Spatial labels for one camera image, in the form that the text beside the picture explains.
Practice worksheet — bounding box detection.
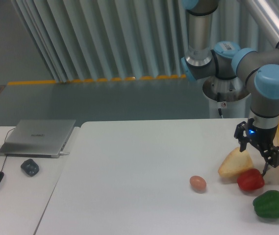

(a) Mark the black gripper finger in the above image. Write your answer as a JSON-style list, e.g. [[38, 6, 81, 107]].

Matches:
[[261, 146, 279, 176], [234, 121, 249, 152]]

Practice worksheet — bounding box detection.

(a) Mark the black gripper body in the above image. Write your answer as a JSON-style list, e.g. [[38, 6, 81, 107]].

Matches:
[[248, 118, 278, 153]]

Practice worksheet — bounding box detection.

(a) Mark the triangular toast bread slice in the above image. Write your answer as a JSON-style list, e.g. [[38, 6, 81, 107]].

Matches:
[[218, 147, 254, 178]]

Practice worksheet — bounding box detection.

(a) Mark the red bell pepper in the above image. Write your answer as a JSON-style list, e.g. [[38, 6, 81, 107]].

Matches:
[[237, 168, 265, 191]]

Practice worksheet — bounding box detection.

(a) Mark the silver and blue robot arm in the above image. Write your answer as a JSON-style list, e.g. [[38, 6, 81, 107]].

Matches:
[[181, 0, 279, 167]]

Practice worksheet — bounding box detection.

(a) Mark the green bell pepper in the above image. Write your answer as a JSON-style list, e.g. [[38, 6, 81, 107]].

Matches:
[[253, 190, 279, 219]]

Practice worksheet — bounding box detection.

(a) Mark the brown egg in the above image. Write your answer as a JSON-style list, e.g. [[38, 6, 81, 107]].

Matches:
[[190, 175, 207, 191]]

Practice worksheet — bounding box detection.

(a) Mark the white folding partition screen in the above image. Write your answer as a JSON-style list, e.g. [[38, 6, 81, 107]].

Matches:
[[13, 0, 279, 83]]

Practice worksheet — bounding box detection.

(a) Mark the silver closed laptop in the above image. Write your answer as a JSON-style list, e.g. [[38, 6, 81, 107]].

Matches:
[[0, 119, 76, 158]]

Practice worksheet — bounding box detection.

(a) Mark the small black case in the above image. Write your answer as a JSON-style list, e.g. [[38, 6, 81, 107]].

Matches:
[[21, 159, 40, 177]]

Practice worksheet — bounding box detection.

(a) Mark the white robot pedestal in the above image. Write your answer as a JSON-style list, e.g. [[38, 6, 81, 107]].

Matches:
[[203, 76, 250, 118]]

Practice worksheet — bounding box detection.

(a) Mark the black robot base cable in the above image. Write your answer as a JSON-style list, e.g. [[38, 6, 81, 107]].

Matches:
[[216, 92, 225, 119]]

